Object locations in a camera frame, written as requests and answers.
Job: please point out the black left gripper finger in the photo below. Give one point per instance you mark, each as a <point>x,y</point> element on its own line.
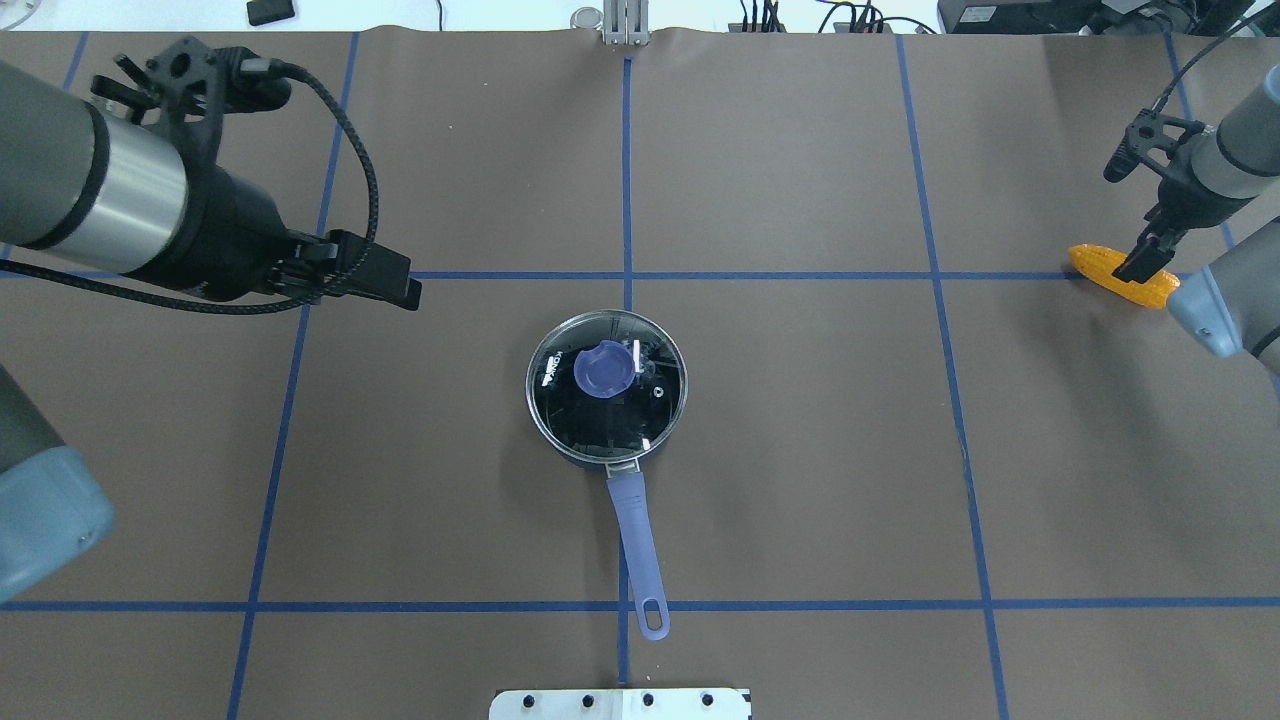
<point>391,283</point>
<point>362,261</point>

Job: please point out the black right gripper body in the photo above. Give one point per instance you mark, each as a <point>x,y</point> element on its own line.
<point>1181,198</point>

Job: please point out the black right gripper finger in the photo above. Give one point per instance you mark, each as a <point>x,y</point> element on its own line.
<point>1151,254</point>

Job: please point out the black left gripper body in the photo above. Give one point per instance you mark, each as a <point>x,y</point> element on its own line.
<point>232,232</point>

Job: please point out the glass lid blue knob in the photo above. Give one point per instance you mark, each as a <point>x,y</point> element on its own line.
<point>606,386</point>

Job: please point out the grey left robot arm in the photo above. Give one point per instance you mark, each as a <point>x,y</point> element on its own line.
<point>130,184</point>

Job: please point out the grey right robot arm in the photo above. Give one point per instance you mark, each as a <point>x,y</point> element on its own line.
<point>1208,174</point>

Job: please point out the black device on desk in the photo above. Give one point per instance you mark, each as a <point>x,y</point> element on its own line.
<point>264,12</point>

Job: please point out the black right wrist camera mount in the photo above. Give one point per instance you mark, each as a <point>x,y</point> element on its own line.
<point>1153,140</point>

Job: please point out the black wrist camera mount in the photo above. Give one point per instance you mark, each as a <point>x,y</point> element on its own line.
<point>184,93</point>
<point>1153,140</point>

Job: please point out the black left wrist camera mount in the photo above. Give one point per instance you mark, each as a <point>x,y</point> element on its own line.
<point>184,93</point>

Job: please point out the blue saucepan with handle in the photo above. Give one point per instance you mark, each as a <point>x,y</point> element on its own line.
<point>626,485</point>

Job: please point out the aluminium frame post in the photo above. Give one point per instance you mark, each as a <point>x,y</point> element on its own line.
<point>625,22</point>

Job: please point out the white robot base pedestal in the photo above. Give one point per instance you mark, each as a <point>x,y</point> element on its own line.
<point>624,703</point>

